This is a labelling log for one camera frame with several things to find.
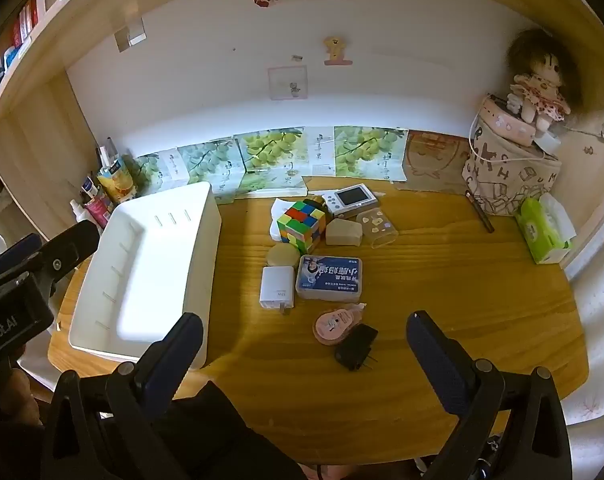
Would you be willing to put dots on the blue white tube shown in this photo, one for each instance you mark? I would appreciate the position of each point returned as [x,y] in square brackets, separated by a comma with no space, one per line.
[89,187]

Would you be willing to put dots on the pink box under doll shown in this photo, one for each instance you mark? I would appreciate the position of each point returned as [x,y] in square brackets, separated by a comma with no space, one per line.
[501,120]

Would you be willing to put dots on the square pale wall sticker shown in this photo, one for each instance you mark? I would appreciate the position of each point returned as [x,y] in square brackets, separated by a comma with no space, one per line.
[288,82]

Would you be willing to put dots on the white plastic storage bin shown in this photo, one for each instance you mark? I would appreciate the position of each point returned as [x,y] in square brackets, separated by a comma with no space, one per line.
[147,270]

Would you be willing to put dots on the dark cloth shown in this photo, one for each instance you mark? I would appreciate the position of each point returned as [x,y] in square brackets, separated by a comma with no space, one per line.
[222,435]

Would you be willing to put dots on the colourful puzzle cube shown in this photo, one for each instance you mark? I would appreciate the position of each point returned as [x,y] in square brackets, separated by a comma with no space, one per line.
[302,225]

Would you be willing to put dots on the white paper sheet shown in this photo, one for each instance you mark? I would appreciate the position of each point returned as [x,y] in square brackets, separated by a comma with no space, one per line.
[282,207]

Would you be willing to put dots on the brown haired doll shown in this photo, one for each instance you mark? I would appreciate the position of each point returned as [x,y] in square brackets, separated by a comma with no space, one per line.
[536,85]

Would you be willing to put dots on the dark pen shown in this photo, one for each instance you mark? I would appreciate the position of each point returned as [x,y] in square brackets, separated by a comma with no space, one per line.
[481,215]

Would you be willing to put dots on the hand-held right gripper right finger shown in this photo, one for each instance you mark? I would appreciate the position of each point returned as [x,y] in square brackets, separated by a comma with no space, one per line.
[439,360]

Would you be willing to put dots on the white charger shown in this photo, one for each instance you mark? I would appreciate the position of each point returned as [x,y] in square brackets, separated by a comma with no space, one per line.
[277,287]

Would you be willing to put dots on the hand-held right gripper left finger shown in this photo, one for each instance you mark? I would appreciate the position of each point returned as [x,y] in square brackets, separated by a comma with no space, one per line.
[174,360]

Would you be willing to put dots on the white floral cloth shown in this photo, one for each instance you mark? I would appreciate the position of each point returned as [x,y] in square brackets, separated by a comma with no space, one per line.
[599,320]

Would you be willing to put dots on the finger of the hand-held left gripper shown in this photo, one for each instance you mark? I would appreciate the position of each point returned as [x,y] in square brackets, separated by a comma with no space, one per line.
[14,256]
[69,250]

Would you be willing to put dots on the clear wall hook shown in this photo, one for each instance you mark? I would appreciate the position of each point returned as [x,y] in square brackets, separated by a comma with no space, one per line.
[129,35]

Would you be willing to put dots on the pink correction tape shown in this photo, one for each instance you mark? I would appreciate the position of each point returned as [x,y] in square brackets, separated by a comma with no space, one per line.
[332,325]

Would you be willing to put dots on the brown cat print cardboard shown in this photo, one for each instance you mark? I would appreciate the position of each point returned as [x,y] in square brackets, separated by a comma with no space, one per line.
[431,160]

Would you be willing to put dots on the beige wedge soap block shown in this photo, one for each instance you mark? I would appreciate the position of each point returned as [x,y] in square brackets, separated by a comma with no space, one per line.
[343,232]

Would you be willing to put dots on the wooden desk hutch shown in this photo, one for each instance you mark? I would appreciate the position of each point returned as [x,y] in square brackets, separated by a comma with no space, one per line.
[32,125]

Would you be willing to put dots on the black charger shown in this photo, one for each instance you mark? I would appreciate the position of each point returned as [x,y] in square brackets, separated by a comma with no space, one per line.
[354,347]

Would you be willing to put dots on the small clear box with hearts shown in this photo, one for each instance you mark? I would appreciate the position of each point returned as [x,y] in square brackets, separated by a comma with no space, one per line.
[376,227]

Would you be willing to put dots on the grape print box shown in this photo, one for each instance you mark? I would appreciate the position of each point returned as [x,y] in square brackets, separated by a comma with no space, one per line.
[154,170]
[357,150]
[202,160]
[269,155]

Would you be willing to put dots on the green tissue pack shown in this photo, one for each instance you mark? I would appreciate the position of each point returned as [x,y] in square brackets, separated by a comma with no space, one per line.
[536,230]

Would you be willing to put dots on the white plastic bottle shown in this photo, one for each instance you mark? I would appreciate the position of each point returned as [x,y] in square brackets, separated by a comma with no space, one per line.
[79,212]

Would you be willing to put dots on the white digital device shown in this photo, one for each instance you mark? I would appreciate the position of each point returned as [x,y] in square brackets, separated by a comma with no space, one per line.
[352,197]

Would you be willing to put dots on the printed fabric basket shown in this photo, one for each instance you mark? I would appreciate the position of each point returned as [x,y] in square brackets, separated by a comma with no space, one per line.
[506,180]

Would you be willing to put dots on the bear wall sticker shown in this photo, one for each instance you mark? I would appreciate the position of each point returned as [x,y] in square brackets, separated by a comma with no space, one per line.
[336,50]

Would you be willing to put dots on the clear box with blue label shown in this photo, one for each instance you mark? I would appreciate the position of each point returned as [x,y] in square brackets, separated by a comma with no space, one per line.
[329,277]

